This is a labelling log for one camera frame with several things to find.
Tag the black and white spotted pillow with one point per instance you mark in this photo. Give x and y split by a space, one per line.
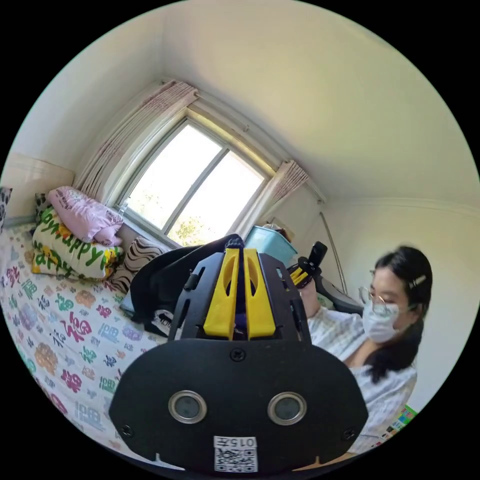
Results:
4 206
41 206

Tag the bed with printed sheet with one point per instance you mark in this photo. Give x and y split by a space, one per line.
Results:
56 337

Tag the pink striped curtain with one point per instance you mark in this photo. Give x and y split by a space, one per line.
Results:
123 138
277 187

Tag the light blue plastic box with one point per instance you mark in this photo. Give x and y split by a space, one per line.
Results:
266 240

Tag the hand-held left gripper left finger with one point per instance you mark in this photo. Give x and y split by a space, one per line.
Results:
221 300

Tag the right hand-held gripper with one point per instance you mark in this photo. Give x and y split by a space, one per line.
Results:
309 267

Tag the metal pipe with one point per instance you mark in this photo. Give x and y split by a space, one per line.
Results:
335 247

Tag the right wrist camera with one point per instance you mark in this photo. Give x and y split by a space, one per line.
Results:
318 251

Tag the black long pants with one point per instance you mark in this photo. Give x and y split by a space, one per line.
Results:
161 279

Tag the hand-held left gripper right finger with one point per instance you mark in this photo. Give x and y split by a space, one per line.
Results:
260 303

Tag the pile of clothes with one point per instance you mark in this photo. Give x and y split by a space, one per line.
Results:
126 304

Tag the zebra striped pillow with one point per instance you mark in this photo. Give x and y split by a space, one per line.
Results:
139 255

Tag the white quilt with green print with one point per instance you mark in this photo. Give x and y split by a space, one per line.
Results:
67 249

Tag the black chair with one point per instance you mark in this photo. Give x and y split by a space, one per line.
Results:
337 296

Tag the person's body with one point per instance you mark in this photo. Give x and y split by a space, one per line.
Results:
393 393

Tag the window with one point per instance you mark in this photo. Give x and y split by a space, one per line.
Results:
187 180

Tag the person's right hand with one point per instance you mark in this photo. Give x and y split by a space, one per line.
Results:
309 300

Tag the pink folded blanket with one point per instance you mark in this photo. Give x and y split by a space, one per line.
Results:
82 213

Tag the person's right forearm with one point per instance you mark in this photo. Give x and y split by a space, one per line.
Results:
333 326

